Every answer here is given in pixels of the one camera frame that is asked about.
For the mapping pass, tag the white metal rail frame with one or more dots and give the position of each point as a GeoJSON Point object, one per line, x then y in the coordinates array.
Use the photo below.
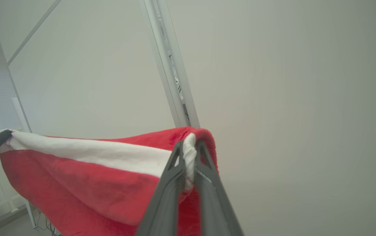
{"type": "Point", "coordinates": [1, 205]}

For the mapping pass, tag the red Bulls jersey white sleeves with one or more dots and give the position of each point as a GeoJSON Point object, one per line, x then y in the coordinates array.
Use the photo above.
{"type": "Point", "coordinates": [76, 190]}

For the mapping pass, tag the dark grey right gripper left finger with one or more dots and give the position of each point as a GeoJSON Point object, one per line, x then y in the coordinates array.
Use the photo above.
{"type": "Point", "coordinates": [165, 203]}

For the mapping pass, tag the grey metal post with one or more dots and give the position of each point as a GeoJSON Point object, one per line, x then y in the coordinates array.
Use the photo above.
{"type": "Point", "coordinates": [168, 65]}

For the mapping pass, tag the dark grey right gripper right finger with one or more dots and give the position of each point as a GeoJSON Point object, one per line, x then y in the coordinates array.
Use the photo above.
{"type": "Point", "coordinates": [214, 209]}

